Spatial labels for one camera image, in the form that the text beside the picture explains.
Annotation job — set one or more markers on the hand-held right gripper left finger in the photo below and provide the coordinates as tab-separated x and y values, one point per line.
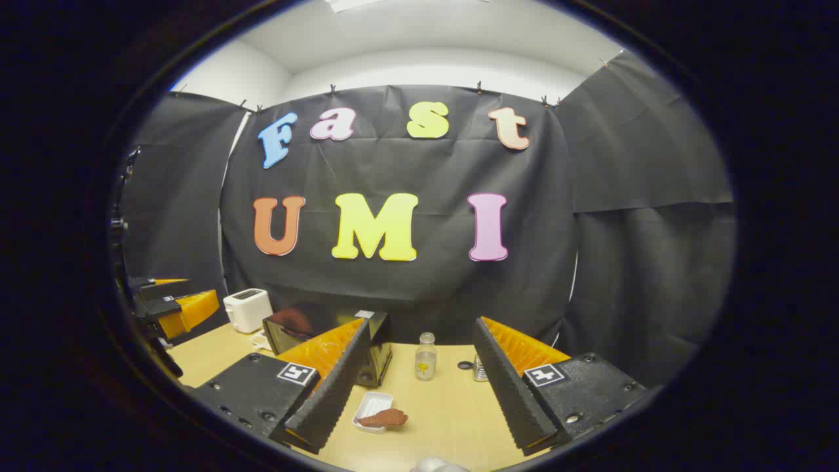
334	393

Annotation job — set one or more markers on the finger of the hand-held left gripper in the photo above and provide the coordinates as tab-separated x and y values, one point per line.
157	308
154	284

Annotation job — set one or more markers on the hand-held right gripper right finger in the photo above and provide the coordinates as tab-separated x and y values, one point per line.
508	387

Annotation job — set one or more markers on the brown meat piece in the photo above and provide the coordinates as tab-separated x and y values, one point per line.
387	418

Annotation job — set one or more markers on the black electric oven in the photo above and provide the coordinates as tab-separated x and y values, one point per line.
377	347

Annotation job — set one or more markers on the white food tray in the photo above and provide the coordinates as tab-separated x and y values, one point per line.
370	403

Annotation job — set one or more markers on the glass bottle yellow label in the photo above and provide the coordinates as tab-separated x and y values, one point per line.
426	360

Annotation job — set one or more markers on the divided white dish of beans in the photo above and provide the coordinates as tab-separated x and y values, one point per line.
261	341

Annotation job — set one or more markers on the white toaster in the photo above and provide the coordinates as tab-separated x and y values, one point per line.
248	311

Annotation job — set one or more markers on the black backdrop cloth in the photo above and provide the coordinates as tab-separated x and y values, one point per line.
393	288

